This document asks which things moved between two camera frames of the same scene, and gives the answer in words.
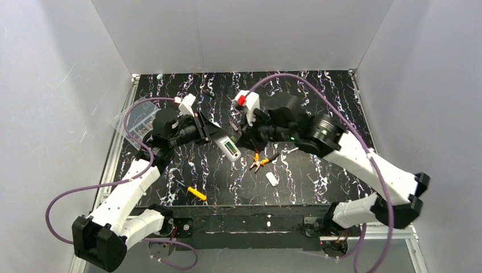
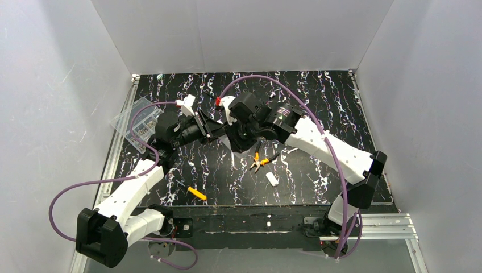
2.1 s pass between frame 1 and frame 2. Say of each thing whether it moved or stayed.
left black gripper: stayed
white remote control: moved
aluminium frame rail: stayed
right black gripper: moved
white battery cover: stayed
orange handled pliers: stayed
